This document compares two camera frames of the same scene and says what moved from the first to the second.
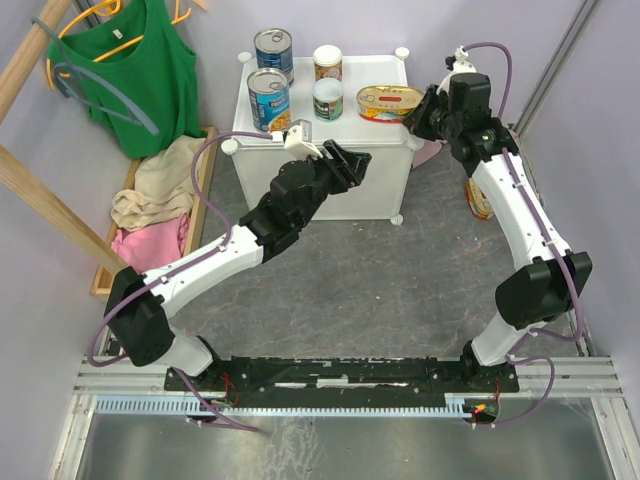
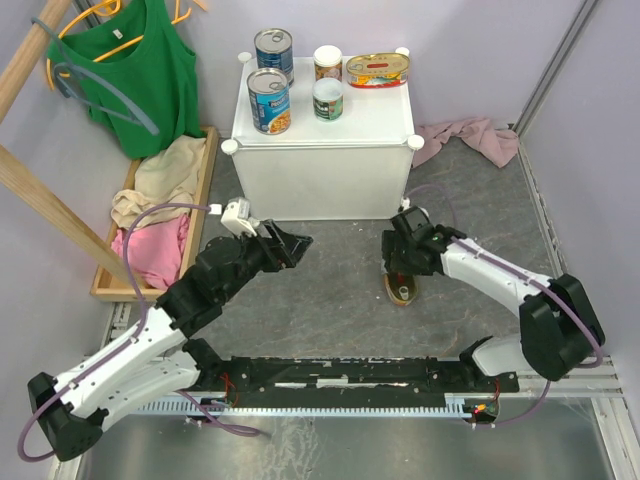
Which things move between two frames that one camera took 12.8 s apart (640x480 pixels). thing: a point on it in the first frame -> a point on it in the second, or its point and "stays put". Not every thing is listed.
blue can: (274, 50) stays put
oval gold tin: (387, 103) -> (377, 70)
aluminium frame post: (553, 66) stays put
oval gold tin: (477, 200) -> (402, 288)
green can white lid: (328, 95) stays put
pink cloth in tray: (150, 245) stays put
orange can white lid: (328, 62) stays put
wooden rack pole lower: (19, 179) stays put
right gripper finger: (418, 122) -> (388, 247)
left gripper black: (353, 170) -> (276, 253)
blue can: (270, 99) stays put
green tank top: (139, 77) stays put
